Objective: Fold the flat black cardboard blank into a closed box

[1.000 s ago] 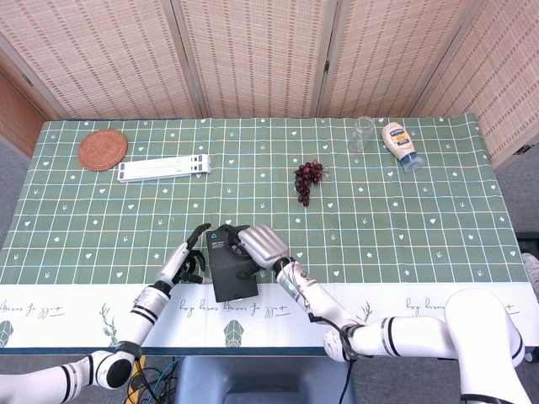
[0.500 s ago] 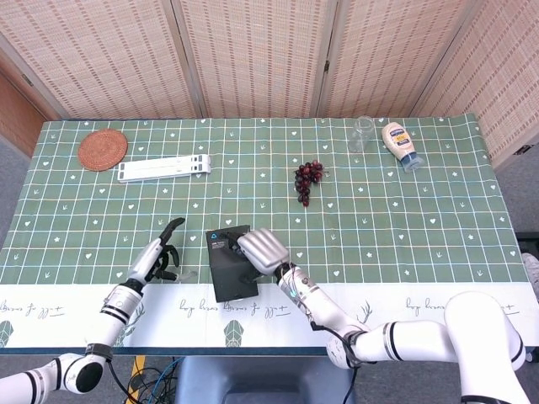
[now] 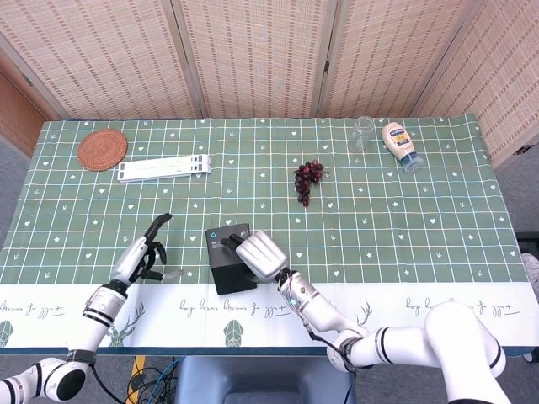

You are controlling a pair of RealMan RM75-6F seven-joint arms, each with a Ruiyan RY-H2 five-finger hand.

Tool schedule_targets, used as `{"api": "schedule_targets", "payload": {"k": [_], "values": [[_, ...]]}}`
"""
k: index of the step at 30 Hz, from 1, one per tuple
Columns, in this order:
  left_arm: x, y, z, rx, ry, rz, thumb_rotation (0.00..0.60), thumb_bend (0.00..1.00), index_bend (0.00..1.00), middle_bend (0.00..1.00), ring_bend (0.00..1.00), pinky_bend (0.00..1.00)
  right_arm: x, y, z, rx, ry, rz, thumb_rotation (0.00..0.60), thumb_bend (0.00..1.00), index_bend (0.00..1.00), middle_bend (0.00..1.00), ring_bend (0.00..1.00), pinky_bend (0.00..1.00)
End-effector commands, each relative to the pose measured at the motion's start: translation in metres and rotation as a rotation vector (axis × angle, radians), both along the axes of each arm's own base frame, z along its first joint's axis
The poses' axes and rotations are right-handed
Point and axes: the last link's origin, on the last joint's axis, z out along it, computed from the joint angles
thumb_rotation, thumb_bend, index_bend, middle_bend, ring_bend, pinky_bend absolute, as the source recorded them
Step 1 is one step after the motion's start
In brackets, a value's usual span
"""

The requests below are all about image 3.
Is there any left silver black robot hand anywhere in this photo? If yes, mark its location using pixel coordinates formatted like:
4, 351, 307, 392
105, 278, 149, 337
111, 213, 186, 287

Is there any tangle of floor cables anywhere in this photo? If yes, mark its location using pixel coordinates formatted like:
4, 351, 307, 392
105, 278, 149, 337
125, 356, 182, 404

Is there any brown wooden panel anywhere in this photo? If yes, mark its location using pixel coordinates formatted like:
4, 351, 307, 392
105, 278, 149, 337
0, 71, 47, 157

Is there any white folding stand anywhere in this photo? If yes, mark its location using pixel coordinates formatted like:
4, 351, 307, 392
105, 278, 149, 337
117, 154, 212, 183

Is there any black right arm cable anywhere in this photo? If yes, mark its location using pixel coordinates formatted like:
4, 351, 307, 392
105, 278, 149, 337
309, 330, 359, 404

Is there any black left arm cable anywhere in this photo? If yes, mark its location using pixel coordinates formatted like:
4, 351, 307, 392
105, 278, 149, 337
90, 364, 123, 404

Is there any bunch of dark red grapes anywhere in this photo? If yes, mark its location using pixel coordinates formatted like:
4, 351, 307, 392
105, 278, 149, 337
293, 159, 326, 207

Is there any black cardboard box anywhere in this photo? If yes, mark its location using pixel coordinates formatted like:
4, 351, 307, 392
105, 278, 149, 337
205, 223, 259, 296

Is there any woven bamboo folding screen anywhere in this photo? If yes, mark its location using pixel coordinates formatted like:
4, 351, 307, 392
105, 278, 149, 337
0, 0, 539, 169

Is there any green checked deer tablecloth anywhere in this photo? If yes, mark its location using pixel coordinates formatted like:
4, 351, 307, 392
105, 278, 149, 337
0, 113, 534, 350

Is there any mayonnaise squeeze bottle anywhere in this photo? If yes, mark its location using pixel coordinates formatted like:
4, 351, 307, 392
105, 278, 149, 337
381, 121, 425, 173

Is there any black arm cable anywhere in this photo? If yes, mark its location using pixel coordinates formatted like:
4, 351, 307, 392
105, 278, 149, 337
309, 330, 359, 404
90, 364, 123, 404

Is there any round woven rattan coaster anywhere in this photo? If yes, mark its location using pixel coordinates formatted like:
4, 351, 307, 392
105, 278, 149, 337
77, 129, 129, 172

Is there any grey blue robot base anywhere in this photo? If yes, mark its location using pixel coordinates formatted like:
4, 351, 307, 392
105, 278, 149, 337
174, 356, 356, 404

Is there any grey pink fabric item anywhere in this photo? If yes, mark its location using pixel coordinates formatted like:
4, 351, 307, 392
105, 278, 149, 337
521, 252, 539, 295

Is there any clear plastic cup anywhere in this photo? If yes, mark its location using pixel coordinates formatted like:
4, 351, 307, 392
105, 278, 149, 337
347, 116, 375, 154

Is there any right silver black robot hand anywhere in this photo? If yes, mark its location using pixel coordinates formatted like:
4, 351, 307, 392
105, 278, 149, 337
221, 230, 290, 284

